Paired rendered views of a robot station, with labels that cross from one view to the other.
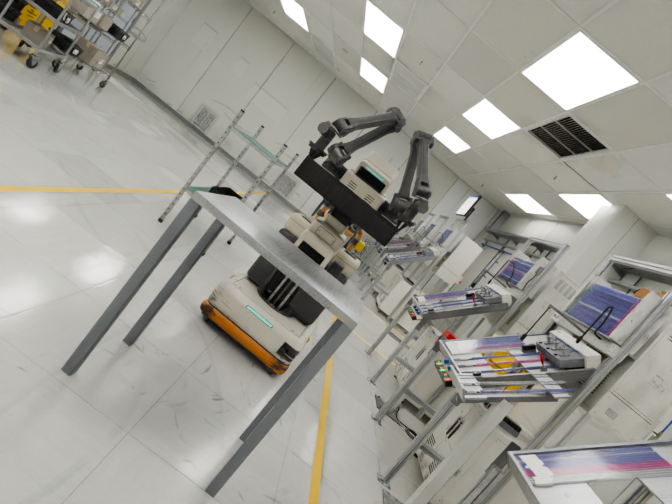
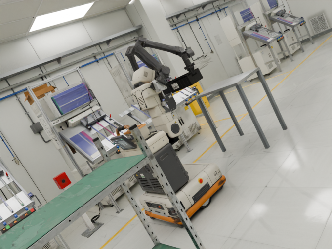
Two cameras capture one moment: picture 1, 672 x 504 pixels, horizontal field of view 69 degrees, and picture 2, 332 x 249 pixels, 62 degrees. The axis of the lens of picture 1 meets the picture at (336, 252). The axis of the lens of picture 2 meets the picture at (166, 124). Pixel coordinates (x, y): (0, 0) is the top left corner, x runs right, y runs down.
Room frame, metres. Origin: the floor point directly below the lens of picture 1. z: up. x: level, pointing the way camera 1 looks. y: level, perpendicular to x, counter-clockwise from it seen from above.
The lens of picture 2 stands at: (4.37, 2.35, 1.24)
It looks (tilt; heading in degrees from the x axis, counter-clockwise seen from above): 9 degrees down; 236
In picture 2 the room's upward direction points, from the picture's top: 28 degrees counter-clockwise
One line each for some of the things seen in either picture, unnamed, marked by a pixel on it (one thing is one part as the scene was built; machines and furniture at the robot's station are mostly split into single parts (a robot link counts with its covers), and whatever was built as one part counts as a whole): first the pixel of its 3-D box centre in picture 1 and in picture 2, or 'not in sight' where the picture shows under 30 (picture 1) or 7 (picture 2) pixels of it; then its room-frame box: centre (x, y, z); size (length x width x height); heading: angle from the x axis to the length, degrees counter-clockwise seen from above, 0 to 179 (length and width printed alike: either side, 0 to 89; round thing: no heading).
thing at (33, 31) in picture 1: (38, 34); not in sight; (5.48, 4.18, 0.30); 0.30 x 0.23 x 0.18; 21
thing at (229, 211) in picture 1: (225, 332); (239, 112); (1.81, 0.14, 0.40); 0.70 x 0.45 x 0.80; 88
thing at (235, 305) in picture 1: (263, 317); (181, 189); (3.04, 0.10, 0.16); 0.67 x 0.64 x 0.25; 178
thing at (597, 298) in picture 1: (608, 312); (72, 99); (2.93, -1.47, 1.52); 0.51 x 0.13 x 0.27; 3
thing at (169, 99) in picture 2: (341, 215); (161, 102); (2.75, 0.11, 0.99); 0.28 x 0.16 x 0.22; 88
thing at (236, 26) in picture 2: not in sight; (249, 40); (-2.00, -1.86, 0.95); 1.36 x 0.82 x 1.90; 93
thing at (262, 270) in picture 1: (307, 264); (153, 158); (3.13, 0.09, 0.59); 0.55 x 0.34 x 0.83; 88
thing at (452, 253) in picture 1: (428, 271); not in sight; (7.69, -1.33, 0.95); 1.36 x 0.82 x 1.90; 93
